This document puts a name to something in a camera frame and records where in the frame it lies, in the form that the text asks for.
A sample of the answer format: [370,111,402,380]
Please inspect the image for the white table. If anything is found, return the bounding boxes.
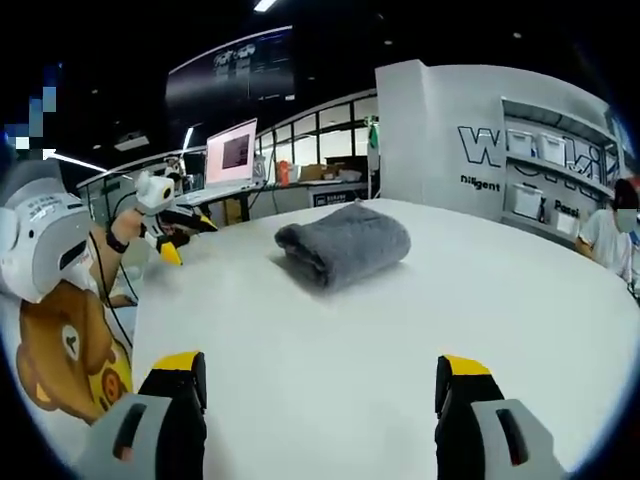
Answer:
[130,197,640,480]

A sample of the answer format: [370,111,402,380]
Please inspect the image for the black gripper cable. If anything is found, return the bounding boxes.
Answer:
[87,232,136,351]

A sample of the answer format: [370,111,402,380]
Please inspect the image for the white framed computer monitor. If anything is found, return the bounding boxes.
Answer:
[204,118,259,189]

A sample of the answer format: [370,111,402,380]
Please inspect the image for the metal storage shelf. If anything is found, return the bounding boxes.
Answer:
[501,94,626,246]

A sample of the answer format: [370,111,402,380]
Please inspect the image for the large dark wall screen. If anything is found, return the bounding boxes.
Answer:
[165,25,296,121]

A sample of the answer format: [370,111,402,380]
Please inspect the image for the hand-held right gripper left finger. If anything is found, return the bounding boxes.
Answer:
[74,350,209,480]

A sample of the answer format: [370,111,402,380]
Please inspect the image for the white storage shelf with boxes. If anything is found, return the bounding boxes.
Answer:
[509,130,609,236]

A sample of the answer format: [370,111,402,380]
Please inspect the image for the grey towel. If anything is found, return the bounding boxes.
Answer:
[273,199,412,296]

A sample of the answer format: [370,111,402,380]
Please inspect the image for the operator in yellow bear shirt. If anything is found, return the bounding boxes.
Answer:
[0,249,136,426]

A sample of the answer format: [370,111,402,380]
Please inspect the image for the person's left hand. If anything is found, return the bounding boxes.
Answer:
[109,207,147,242]

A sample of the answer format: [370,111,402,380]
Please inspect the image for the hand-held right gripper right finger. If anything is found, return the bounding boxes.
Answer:
[433,354,569,480]

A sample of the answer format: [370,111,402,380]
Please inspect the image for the green hanging item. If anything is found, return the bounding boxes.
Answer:
[367,114,382,171]

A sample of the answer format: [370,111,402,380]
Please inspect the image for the cardboard box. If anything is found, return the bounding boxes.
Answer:
[298,163,331,182]

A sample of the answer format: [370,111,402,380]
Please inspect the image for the long work desk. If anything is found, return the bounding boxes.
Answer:
[77,164,374,226]

